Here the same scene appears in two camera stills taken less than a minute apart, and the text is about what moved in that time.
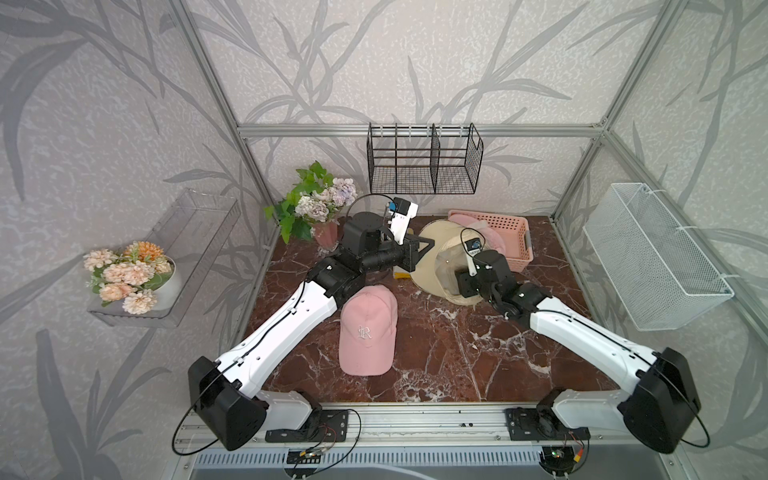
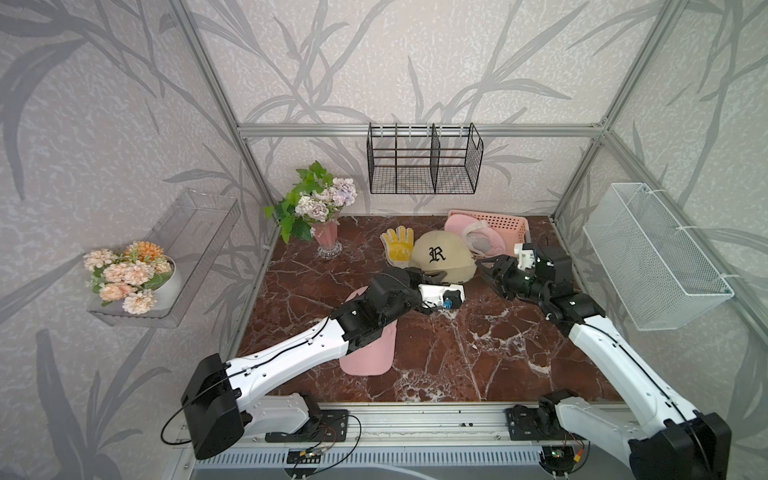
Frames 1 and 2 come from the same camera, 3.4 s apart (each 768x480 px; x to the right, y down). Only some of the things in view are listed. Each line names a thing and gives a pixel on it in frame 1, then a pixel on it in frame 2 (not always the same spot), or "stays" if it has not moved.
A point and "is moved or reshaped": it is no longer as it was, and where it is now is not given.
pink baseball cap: x=368 y=330 stays
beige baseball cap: x=438 y=265 is moved or reshaped
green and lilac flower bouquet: x=318 y=197 stays
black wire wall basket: x=423 y=159 stays
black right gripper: x=462 y=278 -> x=503 y=275
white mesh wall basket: x=661 y=277 stays
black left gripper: x=409 y=254 -> x=418 y=277
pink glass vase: x=326 y=235 stays
